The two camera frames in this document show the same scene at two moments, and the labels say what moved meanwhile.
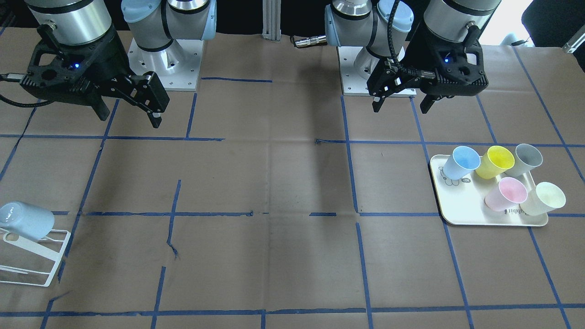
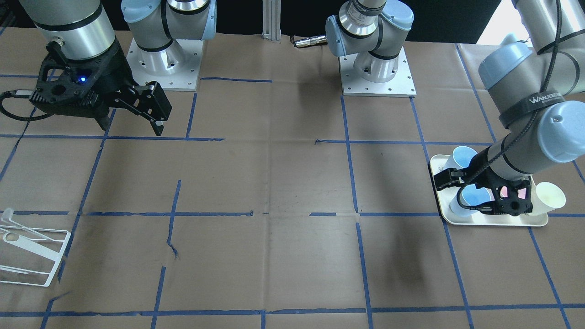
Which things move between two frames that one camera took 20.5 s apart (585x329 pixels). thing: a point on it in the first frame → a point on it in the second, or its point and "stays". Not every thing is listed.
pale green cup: [545, 197] stays
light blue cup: [462, 161] stays
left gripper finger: [385, 79] → [449, 177]
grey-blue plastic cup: [31, 222] → [471, 196]
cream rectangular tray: [461, 201] stays
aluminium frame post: [271, 19] stays
